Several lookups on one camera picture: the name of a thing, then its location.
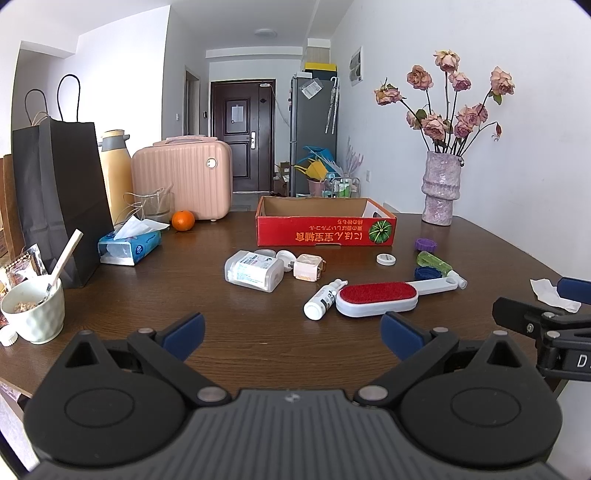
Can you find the black paper bag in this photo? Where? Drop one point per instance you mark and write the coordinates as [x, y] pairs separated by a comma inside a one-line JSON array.
[[60, 188]]

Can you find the blue bottle cap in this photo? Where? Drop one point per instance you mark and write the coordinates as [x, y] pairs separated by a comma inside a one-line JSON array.
[[427, 273]]

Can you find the blue tissue pack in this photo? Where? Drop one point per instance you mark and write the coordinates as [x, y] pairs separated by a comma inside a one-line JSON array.
[[132, 242]]

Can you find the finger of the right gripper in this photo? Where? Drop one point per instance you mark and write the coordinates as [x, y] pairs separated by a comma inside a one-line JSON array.
[[574, 289], [522, 318]]

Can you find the grey refrigerator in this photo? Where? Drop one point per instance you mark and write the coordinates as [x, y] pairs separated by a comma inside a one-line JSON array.
[[310, 105]]

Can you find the purple ceramic vase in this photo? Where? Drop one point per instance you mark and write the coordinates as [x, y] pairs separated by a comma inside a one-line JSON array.
[[441, 187]]

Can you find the orange fruit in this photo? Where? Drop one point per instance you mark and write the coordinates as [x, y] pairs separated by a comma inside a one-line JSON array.
[[182, 221]]

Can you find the red cardboard box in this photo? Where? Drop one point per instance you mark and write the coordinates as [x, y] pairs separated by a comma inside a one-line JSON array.
[[289, 221]]

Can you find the green translucent bottle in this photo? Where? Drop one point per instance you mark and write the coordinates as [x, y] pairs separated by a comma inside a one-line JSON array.
[[427, 259]]

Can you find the white wipes container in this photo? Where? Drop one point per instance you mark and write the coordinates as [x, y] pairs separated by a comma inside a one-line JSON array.
[[253, 270]]

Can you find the white spray bottle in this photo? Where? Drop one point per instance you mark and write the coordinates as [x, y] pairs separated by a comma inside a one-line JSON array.
[[319, 304]]

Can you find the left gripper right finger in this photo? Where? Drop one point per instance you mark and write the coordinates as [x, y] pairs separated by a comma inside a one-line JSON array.
[[470, 403]]

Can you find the dried pink roses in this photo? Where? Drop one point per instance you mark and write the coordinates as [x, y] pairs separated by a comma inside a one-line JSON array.
[[456, 128]]

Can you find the glass cup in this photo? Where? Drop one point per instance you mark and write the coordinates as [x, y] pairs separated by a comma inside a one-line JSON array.
[[155, 206]]

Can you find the yellow box on fridge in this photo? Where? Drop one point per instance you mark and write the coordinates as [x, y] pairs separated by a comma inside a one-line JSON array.
[[320, 67]]

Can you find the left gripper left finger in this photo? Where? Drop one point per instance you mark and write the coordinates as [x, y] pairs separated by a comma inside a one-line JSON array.
[[107, 403]]

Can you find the white round cap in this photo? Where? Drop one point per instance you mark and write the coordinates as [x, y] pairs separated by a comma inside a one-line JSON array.
[[287, 258]]

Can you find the small white lid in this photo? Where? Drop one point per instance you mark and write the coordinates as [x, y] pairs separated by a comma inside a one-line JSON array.
[[385, 259]]

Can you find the yellow thermos jug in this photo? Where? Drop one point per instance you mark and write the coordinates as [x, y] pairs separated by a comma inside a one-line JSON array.
[[116, 168]]

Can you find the pink hard suitcase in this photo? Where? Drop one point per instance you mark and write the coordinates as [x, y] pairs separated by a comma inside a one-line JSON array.
[[196, 169]]

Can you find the red lint brush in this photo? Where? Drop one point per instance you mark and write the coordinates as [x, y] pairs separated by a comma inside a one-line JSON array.
[[374, 299]]

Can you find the white bowl with spoon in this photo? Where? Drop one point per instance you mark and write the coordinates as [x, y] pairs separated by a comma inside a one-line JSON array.
[[35, 308]]

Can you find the purple bottle cap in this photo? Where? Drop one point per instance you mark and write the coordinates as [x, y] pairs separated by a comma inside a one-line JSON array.
[[426, 245]]

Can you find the wire storage cart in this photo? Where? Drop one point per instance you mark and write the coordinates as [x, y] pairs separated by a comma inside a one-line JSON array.
[[341, 186]]

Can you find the crumpled white tissue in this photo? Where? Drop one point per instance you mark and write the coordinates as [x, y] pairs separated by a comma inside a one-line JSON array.
[[547, 293]]

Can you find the brown paper bag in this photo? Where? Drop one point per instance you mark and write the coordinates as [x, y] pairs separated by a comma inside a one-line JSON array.
[[9, 210]]

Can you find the dark brown door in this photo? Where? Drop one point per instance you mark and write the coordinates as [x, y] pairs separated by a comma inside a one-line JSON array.
[[243, 117]]

